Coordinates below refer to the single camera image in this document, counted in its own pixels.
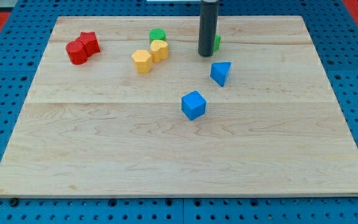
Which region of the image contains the yellow heart block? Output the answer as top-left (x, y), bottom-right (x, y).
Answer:
top-left (150, 40), bottom-right (169, 63)

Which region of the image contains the green circle block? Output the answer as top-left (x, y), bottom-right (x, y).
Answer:
top-left (149, 28), bottom-right (167, 43)

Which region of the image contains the red circle block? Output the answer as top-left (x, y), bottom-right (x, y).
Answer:
top-left (65, 40), bottom-right (88, 65)

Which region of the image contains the blue cube block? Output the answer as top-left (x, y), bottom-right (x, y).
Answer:
top-left (181, 90), bottom-right (206, 121)

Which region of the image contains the light wooden board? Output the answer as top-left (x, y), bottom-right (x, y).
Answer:
top-left (0, 16), bottom-right (358, 198)

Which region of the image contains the blue triangle block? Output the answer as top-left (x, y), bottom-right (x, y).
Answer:
top-left (210, 62), bottom-right (231, 87)

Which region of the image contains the yellow hexagon block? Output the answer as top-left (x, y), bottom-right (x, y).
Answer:
top-left (132, 50), bottom-right (153, 73)

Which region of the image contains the green block behind rod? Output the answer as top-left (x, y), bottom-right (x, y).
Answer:
top-left (214, 35), bottom-right (221, 52)

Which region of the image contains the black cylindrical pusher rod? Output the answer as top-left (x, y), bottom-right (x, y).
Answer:
top-left (198, 0), bottom-right (219, 57)

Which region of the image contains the red star block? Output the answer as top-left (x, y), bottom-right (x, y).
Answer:
top-left (76, 32), bottom-right (101, 57)

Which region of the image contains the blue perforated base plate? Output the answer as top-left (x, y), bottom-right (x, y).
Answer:
top-left (0, 1), bottom-right (358, 223)

